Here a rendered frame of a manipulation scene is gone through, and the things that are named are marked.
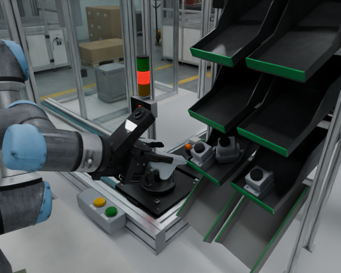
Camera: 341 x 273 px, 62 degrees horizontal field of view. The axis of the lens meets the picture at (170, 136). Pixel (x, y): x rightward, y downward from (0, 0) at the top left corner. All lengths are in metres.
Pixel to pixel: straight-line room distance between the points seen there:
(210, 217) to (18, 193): 0.55
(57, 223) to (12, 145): 0.75
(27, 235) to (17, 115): 0.69
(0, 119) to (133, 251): 0.65
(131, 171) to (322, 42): 0.46
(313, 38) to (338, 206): 0.85
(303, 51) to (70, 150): 0.49
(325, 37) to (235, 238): 0.57
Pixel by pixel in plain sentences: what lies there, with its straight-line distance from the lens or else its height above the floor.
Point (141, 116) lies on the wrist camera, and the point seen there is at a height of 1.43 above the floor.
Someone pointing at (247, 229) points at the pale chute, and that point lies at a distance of 0.88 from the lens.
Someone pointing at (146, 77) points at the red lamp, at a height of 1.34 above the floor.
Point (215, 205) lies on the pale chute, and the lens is 0.91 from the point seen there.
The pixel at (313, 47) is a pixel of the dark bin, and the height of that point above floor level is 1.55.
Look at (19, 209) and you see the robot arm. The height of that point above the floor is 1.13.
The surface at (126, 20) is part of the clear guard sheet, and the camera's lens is 1.22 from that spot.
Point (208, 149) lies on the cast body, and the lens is 0.78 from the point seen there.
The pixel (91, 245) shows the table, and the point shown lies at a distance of 1.10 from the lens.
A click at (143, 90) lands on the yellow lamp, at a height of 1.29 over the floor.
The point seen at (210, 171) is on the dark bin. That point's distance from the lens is 0.81.
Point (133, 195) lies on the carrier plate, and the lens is 1.09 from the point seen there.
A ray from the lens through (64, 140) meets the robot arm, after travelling 0.51.
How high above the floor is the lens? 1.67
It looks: 29 degrees down
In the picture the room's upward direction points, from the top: straight up
